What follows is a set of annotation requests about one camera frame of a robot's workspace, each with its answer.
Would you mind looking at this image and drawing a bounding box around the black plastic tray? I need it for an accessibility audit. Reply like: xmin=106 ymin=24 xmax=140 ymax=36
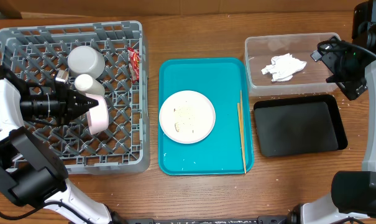
xmin=253 ymin=95 xmax=348 ymax=157

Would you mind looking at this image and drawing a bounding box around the clear plastic bin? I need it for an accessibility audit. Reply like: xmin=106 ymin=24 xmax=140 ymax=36
xmin=244 ymin=32 xmax=339 ymax=96

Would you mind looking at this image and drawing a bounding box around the grey dishwasher rack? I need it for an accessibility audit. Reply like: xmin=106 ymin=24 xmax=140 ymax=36
xmin=0 ymin=21 xmax=150 ymax=175

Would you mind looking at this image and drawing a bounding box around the wooden chopstick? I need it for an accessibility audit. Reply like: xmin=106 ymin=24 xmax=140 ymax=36
xmin=237 ymin=103 xmax=247 ymax=174
xmin=238 ymin=90 xmax=247 ymax=174

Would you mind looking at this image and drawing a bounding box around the grey bowl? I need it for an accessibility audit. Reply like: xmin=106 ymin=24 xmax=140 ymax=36
xmin=67 ymin=46 xmax=105 ymax=79

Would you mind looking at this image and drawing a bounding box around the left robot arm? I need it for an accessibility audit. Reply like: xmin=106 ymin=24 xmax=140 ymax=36
xmin=0 ymin=65 xmax=125 ymax=223

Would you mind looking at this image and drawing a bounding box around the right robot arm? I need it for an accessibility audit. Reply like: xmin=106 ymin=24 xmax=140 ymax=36
xmin=286 ymin=0 xmax=376 ymax=224

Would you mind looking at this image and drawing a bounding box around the red sauce packet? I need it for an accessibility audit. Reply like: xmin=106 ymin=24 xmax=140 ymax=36
xmin=127 ymin=47 xmax=140 ymax=83

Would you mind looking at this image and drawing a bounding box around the teal plastic tray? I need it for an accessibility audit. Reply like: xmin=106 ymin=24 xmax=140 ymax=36
xmin=158 ymin=57 xmax=254 ymax=175

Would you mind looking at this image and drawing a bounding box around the white napkin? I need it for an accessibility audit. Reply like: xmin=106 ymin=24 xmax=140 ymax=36
xmin=261 ymin=53 xmax=307 ymax=82

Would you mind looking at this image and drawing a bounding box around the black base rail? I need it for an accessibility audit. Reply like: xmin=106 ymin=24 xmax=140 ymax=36
xmin=68 ymin=215 xmax=300 ymax=224

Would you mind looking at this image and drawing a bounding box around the white plastic cup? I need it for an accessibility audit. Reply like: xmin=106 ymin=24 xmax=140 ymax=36
xmin=74 ymin=74 xmax=105 ymax=96

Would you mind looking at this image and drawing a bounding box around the large white plate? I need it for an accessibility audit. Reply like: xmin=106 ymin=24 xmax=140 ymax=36
xmin=158 ymin=90 xmax=216 ymax=144

